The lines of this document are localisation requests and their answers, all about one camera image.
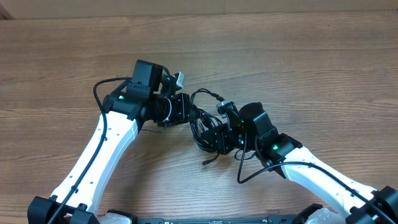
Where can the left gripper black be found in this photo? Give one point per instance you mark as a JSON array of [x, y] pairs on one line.
[[181, 101]]

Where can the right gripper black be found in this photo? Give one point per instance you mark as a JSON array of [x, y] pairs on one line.
[[223, 143]]

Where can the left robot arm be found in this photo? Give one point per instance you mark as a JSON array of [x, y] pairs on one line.
[[150, 94]]

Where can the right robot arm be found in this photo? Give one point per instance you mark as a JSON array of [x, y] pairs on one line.
[[250, 129]]

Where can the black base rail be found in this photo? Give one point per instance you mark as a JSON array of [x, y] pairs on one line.
[[211, 221]]

